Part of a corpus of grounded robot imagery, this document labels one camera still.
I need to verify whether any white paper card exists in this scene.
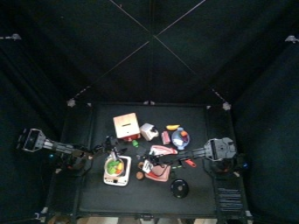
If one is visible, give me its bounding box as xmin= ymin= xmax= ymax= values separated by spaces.
xmin=141 ymin=159 xmax=155 ymax=174

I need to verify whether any pink white oven mitt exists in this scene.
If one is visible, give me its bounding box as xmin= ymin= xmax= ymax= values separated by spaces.
xmin=148 ymin=144 xmax=179 ymax=157

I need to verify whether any silver pot with vegetables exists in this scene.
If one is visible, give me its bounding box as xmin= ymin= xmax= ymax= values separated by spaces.
xmin=104 ymin=150 xmax=126 ymax=177

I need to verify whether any orange and white box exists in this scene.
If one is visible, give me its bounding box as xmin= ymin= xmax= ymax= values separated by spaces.
xmin=112 ymin=112 xmax=143 ymax=143

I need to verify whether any pink toy box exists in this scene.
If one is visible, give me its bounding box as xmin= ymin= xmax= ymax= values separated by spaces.
xmin=160 ymin=130 xmax=172 ymax=145

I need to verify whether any white toy stove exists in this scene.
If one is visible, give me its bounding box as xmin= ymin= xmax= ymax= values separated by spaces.
xmin=101 ymin=155 xmax=133 ymax=187

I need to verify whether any white toy toaster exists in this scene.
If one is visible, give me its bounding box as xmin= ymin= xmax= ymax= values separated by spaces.
xmin=138 ymin=122 xmax=160 ymax=142

